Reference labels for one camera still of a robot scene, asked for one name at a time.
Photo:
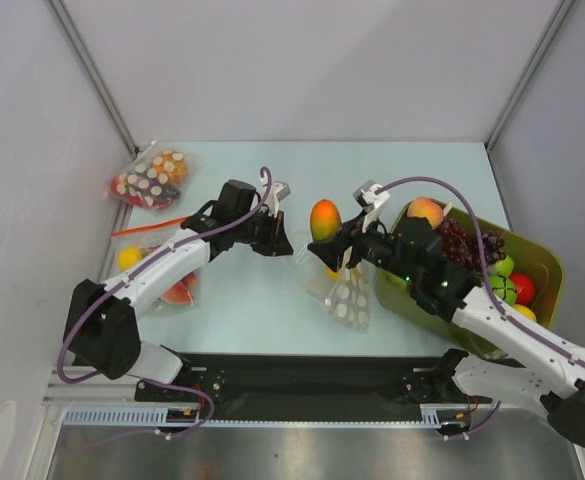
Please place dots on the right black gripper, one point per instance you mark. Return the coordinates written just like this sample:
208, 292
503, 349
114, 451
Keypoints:
350, 243

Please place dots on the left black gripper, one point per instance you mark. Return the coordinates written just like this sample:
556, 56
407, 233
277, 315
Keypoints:
276, 243

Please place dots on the fake mango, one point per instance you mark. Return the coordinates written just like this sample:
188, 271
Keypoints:
325, 220

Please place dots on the polka dot zip bag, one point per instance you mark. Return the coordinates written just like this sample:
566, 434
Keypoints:
156, 178
346, 302

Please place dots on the fake peach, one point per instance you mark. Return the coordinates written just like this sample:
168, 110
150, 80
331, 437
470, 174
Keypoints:
425, 208

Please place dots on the red fake grape bunch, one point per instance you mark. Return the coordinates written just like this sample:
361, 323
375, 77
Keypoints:
457, 245

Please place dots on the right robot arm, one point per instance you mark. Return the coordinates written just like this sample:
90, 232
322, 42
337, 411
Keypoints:
550, 380

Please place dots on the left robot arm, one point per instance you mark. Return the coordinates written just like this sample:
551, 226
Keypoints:
102, 323

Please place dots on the orange zipper clear bag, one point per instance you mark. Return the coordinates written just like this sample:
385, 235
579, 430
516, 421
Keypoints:
149, 238

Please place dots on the purple fake grape bunch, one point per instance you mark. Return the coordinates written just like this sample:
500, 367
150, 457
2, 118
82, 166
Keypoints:
493, 244

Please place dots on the red fake tomato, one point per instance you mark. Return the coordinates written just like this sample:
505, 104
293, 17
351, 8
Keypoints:
525, 287

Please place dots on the yellow fake lemon in bin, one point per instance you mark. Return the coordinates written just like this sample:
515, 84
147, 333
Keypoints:
527, 312

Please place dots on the olive green plastic bin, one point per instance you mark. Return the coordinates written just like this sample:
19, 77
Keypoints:
534, 260

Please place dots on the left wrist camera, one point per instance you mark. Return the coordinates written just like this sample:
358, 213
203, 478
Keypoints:
278, 192

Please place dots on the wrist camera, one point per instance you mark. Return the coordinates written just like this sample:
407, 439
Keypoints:
372, 201
278, 192

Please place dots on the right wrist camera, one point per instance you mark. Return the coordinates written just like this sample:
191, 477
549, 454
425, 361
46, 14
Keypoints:
372, 201

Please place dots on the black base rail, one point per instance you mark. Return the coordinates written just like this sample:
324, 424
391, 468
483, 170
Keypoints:
291, 388

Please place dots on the left aluminium frame post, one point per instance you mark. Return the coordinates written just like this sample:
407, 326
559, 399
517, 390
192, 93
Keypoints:
89, 67

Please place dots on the aluminium frame post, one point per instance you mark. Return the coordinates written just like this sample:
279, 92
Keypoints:
89, 67
540, 51

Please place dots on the right aluminium frame post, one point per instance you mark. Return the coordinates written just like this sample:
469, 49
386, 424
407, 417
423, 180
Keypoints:
540, 51

